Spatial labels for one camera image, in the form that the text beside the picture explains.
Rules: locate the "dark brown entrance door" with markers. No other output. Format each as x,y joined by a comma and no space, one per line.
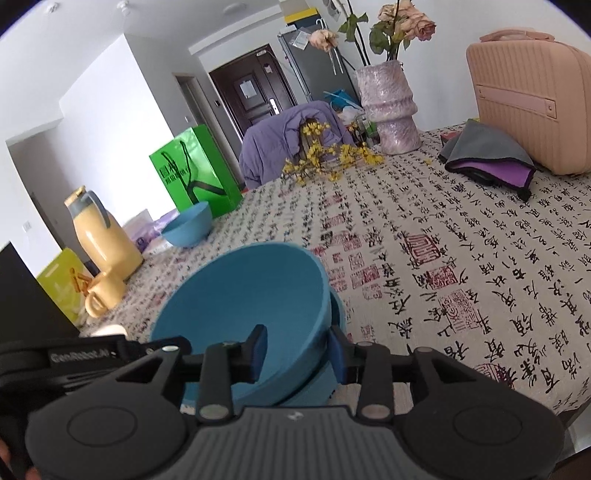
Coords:
249,92

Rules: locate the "dried pink roses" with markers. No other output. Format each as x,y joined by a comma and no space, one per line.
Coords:
415,25

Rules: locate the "pink hard case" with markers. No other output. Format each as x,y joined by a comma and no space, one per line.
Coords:
531,115

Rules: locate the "purple tissue pack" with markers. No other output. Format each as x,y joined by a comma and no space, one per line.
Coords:
147,230

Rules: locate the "white interior door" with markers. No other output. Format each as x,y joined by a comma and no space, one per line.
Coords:
196,101

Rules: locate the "yellow thermos jug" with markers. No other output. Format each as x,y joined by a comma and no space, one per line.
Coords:
106,244

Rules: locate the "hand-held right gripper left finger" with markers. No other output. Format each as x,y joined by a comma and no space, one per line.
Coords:
259,353

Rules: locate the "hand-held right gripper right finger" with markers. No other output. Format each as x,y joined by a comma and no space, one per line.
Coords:
336,355

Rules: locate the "blue plastic bag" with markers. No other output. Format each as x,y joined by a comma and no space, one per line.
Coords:
344,98

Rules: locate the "storage cart with bottles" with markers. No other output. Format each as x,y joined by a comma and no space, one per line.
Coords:
364,131

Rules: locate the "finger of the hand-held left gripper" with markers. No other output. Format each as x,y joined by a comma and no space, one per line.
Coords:
152,346

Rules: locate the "pink textured vase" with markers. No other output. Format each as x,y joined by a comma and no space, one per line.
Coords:
388,110

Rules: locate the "white knotted plastic bag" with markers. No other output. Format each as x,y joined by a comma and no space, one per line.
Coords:
352,113

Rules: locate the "purple padded jacket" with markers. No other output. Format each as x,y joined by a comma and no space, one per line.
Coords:
268,147

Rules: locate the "clear folded umbrella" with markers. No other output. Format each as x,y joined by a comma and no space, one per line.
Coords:
333,60

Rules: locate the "round ceiling lamp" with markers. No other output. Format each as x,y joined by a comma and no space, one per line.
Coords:
233,5

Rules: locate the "yellow box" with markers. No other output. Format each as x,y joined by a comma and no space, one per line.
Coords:
302,15

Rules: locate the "blue bowl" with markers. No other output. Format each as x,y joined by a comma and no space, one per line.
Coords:
318,387
240,300
184,230

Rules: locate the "grey refrigerator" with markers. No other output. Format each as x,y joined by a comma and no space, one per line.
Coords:
314,69

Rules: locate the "calligraphy printed tablecloth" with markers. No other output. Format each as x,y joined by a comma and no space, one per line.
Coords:
415,207

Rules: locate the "yellow mug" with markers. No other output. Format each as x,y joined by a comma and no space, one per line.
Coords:
108,290

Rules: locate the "yellow-green snack packet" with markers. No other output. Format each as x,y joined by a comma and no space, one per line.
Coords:
57,281

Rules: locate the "green paper shopping bag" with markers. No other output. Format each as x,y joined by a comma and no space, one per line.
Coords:
207,166

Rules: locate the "yellow flower branch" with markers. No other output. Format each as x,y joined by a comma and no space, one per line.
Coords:
318,161

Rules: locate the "grey and purple cloth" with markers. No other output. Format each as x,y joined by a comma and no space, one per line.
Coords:
485,143

